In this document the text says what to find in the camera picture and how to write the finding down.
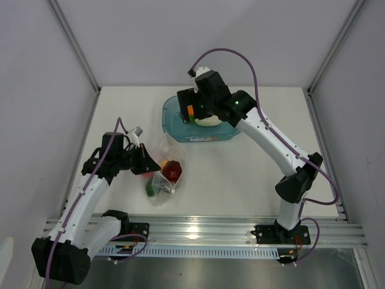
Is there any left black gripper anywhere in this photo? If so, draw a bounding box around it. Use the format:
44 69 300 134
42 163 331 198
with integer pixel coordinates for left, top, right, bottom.
115 143 161 175

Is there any red tomato toy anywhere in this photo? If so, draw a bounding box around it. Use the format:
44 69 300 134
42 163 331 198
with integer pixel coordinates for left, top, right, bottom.
141 172 154 179

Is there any orange green mango toy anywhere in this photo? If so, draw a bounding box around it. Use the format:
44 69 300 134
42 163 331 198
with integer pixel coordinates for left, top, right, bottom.
187 105 195 122

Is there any dark red apple toy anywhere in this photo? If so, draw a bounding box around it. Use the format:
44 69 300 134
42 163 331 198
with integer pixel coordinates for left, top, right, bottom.
162 160 182 183

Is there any clear zip top bag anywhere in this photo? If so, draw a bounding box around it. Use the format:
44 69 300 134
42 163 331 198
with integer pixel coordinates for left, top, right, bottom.
141 133 185 207

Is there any green lime toy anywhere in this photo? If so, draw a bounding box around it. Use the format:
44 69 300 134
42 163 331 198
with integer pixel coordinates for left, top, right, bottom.
145 179 156 197

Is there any white radish toy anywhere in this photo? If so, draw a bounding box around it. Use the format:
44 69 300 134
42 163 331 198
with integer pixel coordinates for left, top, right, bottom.
195 116 221 127

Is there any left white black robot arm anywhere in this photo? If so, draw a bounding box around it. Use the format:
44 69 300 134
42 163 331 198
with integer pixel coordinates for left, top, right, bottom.
31 127 161 285

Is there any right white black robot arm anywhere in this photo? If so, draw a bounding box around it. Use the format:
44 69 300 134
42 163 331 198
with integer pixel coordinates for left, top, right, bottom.
177 87 323 243

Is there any teal plastic tray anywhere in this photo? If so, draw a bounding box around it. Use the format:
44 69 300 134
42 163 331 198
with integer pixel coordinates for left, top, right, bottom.
162 96 240 143

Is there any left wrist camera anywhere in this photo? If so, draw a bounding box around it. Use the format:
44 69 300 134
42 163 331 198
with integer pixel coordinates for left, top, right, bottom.
126 126 143 148

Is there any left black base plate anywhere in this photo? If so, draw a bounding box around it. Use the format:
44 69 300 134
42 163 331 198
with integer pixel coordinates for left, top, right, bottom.
111 222 150 243

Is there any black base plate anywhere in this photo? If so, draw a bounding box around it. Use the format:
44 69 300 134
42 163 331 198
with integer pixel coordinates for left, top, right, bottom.
111 222 150 243
251 223 311 245

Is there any white slotted cable duct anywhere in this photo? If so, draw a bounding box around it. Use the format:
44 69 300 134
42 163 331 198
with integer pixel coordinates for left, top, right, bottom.
97 244 279 259

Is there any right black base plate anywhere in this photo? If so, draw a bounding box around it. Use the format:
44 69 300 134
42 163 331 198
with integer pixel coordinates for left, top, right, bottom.
251 223 311 245

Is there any aluminium mounting rail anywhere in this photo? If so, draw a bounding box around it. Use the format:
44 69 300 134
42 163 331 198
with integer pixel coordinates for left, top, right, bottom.
43 214 368 248

